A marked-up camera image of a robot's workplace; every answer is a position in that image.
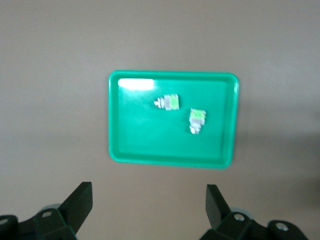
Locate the green plastic tray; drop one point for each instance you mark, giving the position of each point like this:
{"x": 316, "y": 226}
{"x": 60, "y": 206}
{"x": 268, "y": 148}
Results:
{"x": 162, "y": 142}

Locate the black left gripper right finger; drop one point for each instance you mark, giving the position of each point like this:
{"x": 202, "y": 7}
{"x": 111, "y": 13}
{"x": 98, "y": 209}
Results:
{"x": 217, "y": 212}

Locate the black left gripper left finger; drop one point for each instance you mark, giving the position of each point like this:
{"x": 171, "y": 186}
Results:
{"x": 72, "y": 207}

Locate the green square push button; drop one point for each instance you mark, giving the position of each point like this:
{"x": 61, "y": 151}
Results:
{"x": 197, "y": 120}
{"x": 168, "y": 102}

